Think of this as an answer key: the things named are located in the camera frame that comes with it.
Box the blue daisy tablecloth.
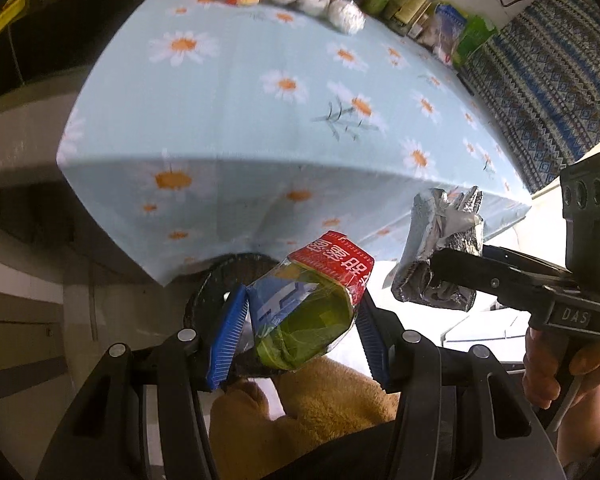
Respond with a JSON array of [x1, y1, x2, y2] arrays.
[[57, 0, 533, 288]]

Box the bin with black bag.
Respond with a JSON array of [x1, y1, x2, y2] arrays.
[[184, 254, 281, 376]]

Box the person's right hand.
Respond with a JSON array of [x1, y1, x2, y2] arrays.
[[522, 327, 600, 411]]

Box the silver foil bag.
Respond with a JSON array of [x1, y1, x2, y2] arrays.
[[390, 186, 485, 313]]

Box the clear plastic bag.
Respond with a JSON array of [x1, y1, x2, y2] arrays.
[[327, 0, 366, 35]]

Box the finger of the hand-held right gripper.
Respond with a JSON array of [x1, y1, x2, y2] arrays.
[[432, 247, 551, 316], [482, 245, 573, 281]]

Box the small gold-capped bottle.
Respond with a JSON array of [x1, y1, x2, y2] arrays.
[[392, 0, 448, 36]]

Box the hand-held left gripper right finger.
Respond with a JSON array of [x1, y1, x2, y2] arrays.
[[354, 292, 568, 480]]

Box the black sink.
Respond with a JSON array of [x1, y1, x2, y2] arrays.
[[0, 0, 168, 106]]

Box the yellow fuzzy clothing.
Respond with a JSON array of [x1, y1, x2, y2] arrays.
[[209, 355, 401, 480]]

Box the blue patterned cloth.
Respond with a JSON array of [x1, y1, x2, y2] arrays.
[[462, 0, 600, 193]]

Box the green and red plastic wrapper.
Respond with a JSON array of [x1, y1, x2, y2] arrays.
[[247, 230, 376, 373]]

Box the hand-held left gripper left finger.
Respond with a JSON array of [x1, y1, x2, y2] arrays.
[[35, 285, 249, 480]]

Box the person's right forearm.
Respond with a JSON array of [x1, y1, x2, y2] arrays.
[[557, 395, 600, 471]]

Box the blue and white bag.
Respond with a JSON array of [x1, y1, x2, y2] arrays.
[[420, 4, 468, 58]]

